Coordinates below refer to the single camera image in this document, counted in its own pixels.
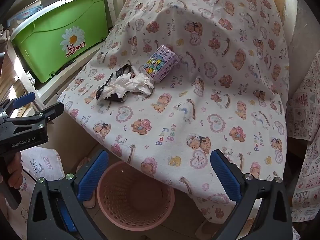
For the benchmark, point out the cream printed cloth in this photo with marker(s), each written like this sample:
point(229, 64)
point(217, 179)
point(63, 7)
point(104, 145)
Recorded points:
point(307, 130)

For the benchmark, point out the green lidded storage box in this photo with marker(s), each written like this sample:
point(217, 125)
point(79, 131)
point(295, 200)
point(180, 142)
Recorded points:
point(50, 42)

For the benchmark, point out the black plastic spoon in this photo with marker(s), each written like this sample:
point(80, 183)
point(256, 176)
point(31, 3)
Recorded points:
point(100, 94)

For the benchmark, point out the blue printed cardboard box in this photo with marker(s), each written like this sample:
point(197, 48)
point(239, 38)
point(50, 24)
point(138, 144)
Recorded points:
point(30, 11)

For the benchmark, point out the wooden shelf board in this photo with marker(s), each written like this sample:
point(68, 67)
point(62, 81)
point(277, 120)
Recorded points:
point(12, 65)

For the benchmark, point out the pink right slipper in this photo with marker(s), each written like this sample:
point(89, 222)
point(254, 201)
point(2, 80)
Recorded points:
point(206, 231)

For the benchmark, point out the black wrapper white label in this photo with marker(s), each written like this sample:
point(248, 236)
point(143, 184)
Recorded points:
point(122, 70)

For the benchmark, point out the white tissue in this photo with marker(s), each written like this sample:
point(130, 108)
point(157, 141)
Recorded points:
point(117, 89)
point(141, 82)

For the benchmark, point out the white cartoon cat print clothing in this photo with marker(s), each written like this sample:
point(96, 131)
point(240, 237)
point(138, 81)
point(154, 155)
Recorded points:
point(42, 165)

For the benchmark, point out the bear print tablecloth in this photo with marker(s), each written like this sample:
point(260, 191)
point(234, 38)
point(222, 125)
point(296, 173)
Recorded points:
point(200, 55)

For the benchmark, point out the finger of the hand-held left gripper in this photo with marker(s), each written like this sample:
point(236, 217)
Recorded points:
point(23, 99)
point(50, 111)

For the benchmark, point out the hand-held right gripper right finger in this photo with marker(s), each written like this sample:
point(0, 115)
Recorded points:
point(225, 177)

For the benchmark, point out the person's left hand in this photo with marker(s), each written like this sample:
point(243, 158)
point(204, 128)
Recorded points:
point(15, 170)

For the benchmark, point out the pink perforated wastebasket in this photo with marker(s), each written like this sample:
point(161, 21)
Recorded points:
point(135, 200)

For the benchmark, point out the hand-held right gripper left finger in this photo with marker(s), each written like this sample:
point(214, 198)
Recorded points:
point(93, 175)

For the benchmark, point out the purple tissue packet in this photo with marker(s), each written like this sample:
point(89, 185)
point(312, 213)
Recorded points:
point(162, 62)

